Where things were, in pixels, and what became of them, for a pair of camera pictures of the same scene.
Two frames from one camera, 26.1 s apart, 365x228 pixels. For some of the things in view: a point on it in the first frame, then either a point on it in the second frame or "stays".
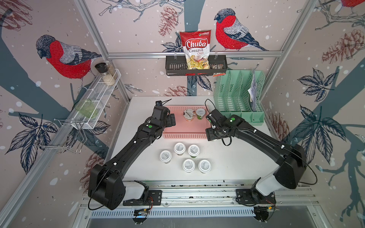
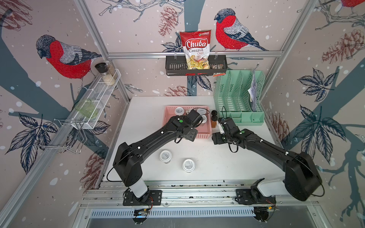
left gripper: (171, 119) → (194, 134)
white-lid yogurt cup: (188, 165) stays
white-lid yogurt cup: (165, 156) stays
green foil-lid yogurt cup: (200, 113) stays
